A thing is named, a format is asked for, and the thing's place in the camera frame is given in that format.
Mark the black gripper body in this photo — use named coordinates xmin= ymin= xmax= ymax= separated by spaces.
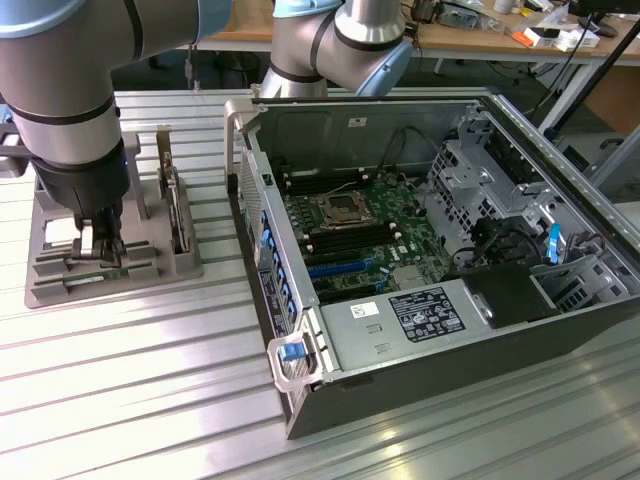
xmin=33 ymin=138 xmax=133 ymax=222

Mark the green RAM stick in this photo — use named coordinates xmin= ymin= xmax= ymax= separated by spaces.
xmin=63 ymin=268 xmax=134 ymax=285

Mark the black RAM slot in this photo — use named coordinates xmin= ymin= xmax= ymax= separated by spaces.
xmin=301 ymin=223 xmax=394 ymax=239
xmin=304 ymin=233 xmax=398 ymax=250
xmin=306 ymin=238 xmax=400 ymax=255
xmin=286 ymin=182 xmax=371 ymax=195
xmin=281 ymin=168 xmax=365 ymax=181
xmin=303 ymin=228 xmax=396 ymax=244
xmin=284 ymin=177 xmax=369 ymax=190
xmin=283 ymin=173 xmax=367 ymax=186

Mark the silver CPU chip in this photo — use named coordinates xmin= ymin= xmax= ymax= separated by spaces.
xmin=43 ymin=219 xmax=81 ymax=247

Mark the gray parts rack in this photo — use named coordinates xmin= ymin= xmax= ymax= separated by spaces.
xmin=24 ymin=130 xmax=205 ymax=310

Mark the wooden desk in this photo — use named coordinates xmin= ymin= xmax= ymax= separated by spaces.
xmin=414 ymin=0 xmax=640 ymax=134
xmin=192 ymin=9 xmax=275 ymax=54

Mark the black expansion slot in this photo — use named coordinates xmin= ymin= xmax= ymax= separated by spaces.
xmin=304 ymin=248 xmax=365 ymax=267

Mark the blue expansion slot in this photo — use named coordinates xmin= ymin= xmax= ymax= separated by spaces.
xmin=307 ymin=258 xmax=380 ymax=280

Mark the CPU socket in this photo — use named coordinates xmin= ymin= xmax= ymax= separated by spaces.
xmin=308 ymin=191 xmax=377 ymax=231

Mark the silver power supply unit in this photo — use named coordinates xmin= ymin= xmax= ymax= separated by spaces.
xmin=319 ymin=278 xmax=494 ymax=374

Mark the silver chipset heatsink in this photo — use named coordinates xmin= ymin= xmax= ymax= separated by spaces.
xmin=392 ymin=264 xmax=431 ymax=291

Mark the green motherboard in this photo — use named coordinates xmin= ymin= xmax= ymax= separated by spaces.
xmin=277 ymin=167 xmax=454 ymax=306

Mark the open black PC case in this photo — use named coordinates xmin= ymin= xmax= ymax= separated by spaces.
xmin=223 ymin=92 xmax=640 ymax=441

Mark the silver metal disk bay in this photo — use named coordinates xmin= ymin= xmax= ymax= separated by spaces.
xmin=425 ymin=102 xmax=632 ymax=312

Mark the black plastic fan shroud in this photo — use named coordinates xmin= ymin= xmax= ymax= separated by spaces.
xmin=447 ymin=264 xmax=561 ymax=330

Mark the gray metal drive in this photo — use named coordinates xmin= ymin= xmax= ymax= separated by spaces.
xmin=437 ymin=7 xmax=484 ymax=29

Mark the blue disk bay tab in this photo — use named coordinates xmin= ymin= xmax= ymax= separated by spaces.
xmin=546 ymin=223 xmax=562 ymax=265

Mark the orange white small box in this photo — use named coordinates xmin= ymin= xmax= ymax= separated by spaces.
xmin=512 ymin=27 xmax=560 ymax=49

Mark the black tripod pole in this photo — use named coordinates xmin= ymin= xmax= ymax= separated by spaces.
xmin=537 ymin=19 xmax=640 ymax=141

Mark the gray computer case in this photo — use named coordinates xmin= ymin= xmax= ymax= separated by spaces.
xmin=552 ymin=124 xmax=640 ymax=204

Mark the brown cardboard box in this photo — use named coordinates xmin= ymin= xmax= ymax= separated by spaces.
xmin=582 ymin=79 xmax=640 ymax=134

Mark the black monitor base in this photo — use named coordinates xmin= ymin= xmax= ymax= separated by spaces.
xmin=582 ymin=12 xmax=621 ymax=39

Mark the thin black wire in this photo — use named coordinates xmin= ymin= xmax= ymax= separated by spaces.
xmin=377 ymin=125 xmax=441 ymax=174

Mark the black wire bundle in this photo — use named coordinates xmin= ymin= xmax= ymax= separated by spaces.
xmin=452 ymin=217 xmax=544 ymax=274

